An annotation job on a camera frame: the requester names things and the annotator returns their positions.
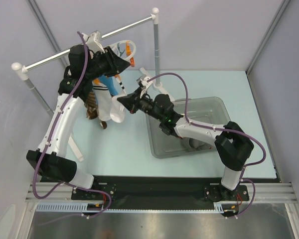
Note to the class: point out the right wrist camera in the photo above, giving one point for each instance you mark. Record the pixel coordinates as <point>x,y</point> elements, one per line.
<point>144,83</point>

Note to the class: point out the blue patterned sock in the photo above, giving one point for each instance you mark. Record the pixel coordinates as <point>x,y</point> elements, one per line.
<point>108,82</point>

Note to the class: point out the brown sock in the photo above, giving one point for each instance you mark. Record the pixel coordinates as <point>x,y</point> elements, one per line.
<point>92,109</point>

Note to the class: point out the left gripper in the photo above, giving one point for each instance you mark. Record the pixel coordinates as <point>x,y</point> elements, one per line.
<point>116,64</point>

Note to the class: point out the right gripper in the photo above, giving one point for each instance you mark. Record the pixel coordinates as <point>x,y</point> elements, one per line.
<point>134,104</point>

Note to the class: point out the grey plastic bin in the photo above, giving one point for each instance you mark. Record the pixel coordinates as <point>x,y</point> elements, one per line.
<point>208,110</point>

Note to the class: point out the orange clothes peg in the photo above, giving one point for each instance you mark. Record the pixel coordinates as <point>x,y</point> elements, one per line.
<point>132,62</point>

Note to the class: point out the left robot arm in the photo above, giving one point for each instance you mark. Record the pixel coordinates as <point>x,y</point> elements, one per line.
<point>49,160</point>

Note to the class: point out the white black striped sock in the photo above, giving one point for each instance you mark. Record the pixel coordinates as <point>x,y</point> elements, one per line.
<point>117,113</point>

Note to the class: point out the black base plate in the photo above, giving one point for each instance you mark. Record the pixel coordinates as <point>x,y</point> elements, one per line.
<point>167,193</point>

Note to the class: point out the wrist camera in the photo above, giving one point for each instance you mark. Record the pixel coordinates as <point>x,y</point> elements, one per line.
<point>144,83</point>
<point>93,41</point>

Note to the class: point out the white silver clothes rack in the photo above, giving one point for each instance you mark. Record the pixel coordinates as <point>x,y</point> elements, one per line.
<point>22,71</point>

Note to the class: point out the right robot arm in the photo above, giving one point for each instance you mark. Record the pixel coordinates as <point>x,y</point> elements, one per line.
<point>232,146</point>

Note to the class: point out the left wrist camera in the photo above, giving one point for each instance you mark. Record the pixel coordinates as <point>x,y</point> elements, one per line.
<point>93,41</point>

